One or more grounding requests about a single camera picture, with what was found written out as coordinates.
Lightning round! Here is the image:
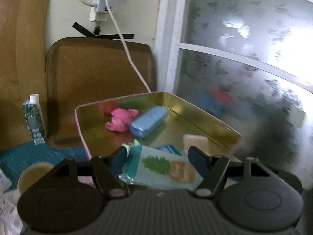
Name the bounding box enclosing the bag of cotton swabs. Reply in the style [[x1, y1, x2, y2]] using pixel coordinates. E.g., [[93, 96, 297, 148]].
[[183, 134, 209, 151]]

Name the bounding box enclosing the pineapple print tissue pack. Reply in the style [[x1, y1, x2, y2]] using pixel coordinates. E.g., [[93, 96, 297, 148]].
[[119, 145, 203, 191]]

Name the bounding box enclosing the pink fluffy cloth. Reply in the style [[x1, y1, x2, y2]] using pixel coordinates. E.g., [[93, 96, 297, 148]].
[[105, 108, 139, 132]]

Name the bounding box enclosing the blue glasses case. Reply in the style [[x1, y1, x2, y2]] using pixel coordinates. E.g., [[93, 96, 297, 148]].
[[130, 106, 168, 138]]

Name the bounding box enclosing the small blue packet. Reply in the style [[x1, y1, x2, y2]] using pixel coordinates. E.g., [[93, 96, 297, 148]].
[[156, 144, 181, 155]]

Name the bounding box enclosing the gold metal tin box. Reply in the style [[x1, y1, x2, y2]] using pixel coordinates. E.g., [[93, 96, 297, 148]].
[[75, 92, 242, 158]]

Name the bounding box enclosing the beige paper cup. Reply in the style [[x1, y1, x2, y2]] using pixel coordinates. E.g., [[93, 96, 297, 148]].
[[17, 162, 54, 195]]

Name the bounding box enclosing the green white drink carton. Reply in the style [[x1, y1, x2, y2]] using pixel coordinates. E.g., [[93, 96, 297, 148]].
[[22, 94, 47, 145]]

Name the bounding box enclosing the teal quilted mat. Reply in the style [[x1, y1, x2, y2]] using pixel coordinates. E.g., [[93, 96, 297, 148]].
[[1, 141, 88, 190]]

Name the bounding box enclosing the frosted glass window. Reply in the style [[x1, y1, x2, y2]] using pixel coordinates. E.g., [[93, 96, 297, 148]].
[[154, 0, 312, 190]]

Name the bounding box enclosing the black tape strip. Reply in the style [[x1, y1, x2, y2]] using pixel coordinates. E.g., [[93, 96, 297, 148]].
[[72, 21, 135, 41]]

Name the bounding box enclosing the wooden board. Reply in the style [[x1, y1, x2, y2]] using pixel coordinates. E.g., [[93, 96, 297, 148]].
[[1, 0, 48, 150]]

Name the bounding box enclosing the white wall plug adapter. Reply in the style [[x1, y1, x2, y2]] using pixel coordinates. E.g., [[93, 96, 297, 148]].
[[89, 0, 118, 23]]

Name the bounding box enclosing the white power cable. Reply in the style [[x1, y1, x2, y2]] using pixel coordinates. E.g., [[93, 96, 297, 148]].
[[103, 0, 152, 93]]

